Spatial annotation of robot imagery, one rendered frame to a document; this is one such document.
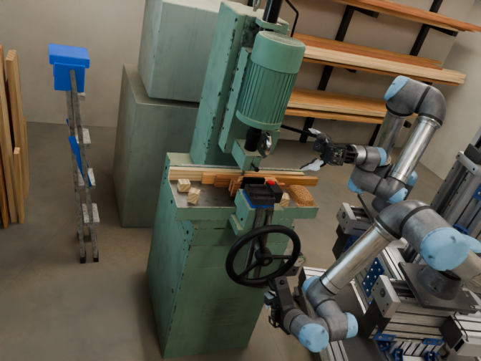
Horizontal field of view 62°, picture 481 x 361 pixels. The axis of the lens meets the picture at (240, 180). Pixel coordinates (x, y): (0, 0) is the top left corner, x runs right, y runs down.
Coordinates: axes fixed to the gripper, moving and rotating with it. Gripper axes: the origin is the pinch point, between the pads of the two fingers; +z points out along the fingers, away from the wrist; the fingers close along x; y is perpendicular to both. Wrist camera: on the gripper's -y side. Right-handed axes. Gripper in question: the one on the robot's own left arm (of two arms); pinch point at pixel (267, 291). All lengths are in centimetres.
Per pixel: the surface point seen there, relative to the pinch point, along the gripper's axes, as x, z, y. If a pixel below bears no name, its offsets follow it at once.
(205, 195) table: -18.6, 16.6, -34.4
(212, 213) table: -17.6, 11.4, -28.0
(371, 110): 209, 211, -88
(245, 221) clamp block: -8.0, 2.3, -26.1
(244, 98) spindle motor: -7, 5, -70
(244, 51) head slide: -5, 12, -88
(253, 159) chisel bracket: -0.4, 13.8, -47.9
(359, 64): 168, 176, -125
